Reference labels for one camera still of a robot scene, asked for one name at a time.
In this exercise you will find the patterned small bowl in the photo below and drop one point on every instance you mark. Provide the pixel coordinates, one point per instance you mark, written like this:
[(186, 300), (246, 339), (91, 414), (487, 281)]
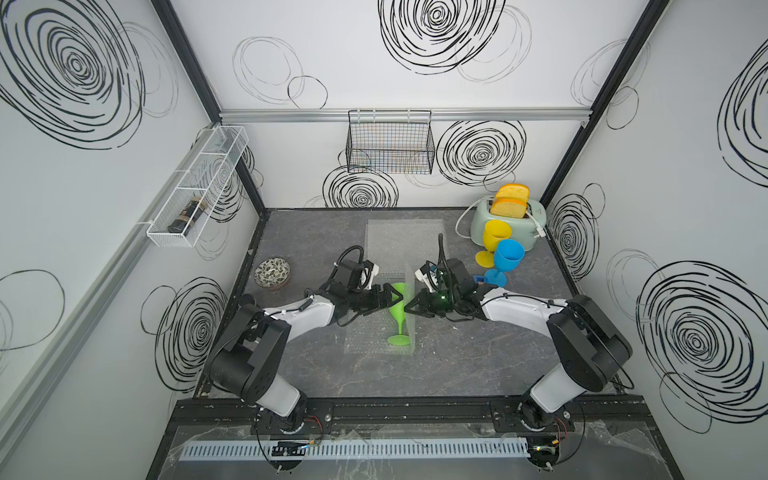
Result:
[(272, 273)]

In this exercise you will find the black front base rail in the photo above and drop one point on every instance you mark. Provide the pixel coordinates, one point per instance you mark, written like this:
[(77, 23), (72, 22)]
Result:
[(324, 415)]

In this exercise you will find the aluminium wall rail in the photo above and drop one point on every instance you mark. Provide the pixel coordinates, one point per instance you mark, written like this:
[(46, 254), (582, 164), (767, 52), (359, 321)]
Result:
[(244, 116)]

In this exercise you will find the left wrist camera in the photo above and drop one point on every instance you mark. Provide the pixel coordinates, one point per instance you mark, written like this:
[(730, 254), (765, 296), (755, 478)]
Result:
[(368, 271)]

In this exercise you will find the white slotted cable duct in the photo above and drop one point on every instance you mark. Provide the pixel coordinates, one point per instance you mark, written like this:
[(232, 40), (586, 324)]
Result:
[(372, 449)]

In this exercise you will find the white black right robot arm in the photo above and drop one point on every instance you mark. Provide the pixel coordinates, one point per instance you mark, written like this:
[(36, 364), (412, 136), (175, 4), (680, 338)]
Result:
[(590, 348)]

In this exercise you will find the front yellow toast slice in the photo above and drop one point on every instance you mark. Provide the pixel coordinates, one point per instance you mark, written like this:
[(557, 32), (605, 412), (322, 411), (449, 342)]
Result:
[(508, 208)]

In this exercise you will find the dark item in shelf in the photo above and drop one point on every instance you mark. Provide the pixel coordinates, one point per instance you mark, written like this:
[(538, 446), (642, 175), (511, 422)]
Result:
[(188, 216)]

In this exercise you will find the green plastic wine glass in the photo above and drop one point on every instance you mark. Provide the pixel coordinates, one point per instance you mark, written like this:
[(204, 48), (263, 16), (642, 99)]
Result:
[(400, 339)]

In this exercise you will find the white wire wall shelf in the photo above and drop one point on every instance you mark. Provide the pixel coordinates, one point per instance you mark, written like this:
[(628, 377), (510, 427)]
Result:
[(214, 159)]

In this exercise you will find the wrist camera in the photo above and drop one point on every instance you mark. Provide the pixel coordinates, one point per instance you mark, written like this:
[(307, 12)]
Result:
[(368, 271), (427, 274)]

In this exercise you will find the yellow plastic wine glass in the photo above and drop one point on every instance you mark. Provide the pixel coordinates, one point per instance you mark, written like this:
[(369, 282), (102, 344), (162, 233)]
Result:
[(494, 232)]

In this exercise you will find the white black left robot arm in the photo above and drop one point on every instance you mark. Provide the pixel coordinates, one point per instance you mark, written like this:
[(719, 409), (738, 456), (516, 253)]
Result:
[(246, 358)]

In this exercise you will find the yellow toast slice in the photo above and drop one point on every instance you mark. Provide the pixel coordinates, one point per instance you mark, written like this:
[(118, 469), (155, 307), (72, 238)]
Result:
[(514, 191), (508, 208)]

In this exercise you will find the black wire wall basket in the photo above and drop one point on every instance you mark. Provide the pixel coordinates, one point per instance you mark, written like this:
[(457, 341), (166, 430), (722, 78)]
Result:
[(406, 148)]

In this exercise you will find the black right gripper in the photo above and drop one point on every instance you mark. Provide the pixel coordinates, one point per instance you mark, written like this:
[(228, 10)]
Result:
[(424, 303)]

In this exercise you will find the rear yellow toast slice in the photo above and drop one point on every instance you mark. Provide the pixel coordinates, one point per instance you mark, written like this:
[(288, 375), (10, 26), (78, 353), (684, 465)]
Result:
[(514, 191)]

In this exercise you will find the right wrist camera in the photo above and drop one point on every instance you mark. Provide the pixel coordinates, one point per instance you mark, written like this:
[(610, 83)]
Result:
[(427, 274)]

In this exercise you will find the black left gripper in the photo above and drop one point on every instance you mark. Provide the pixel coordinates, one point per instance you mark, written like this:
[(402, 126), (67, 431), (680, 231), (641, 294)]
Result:
[(379, 302)]

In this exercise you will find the blue plastic wine glass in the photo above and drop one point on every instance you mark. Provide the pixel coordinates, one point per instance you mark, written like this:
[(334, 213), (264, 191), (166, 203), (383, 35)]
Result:
[(507, 257)]

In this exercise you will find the mint green toaster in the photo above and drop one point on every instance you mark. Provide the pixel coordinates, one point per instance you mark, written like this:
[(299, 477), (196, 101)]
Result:
[(526, 230)]

